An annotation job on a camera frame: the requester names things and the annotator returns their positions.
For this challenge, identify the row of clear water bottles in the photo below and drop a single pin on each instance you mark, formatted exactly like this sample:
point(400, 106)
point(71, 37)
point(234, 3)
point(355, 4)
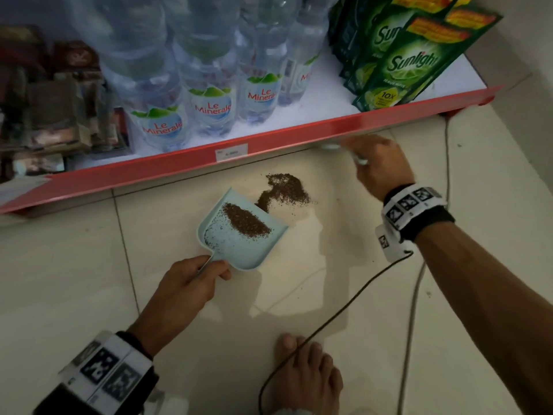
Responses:
point(207, 73)

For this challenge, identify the light blue plastic dustpan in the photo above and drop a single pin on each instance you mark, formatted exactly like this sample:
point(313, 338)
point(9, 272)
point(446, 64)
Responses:
point(242, 252)

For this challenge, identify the loose white paper label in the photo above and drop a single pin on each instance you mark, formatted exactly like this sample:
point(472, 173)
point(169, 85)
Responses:
point(21, 187)

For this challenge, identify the light blue small brush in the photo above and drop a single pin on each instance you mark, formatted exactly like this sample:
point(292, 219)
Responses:
point(332, 146)

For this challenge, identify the row of dark green pouches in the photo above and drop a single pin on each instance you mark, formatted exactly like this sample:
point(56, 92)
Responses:
point(406, 60)

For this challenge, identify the stack of small brown packets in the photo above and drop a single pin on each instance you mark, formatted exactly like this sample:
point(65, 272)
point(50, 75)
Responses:
point(56, 116)

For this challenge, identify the person's right foot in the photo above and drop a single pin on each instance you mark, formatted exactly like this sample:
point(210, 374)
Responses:
point(306, 376)

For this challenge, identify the person's right hand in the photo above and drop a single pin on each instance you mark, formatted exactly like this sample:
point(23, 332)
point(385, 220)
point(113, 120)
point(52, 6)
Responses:
point(384, 168)

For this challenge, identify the person's right forearm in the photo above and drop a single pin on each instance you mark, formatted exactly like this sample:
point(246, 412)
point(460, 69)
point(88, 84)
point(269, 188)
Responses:
point(488, 306)

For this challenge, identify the store shelf with red edge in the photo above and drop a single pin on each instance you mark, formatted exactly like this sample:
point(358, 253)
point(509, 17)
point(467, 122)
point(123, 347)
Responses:
point(173, 162)

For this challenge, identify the beige tiled floor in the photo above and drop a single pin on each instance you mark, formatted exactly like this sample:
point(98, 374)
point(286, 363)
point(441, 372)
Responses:
point(65, 276)

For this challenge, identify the person's left hand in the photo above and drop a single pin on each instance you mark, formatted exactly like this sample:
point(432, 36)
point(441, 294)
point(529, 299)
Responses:
point(177, 298)

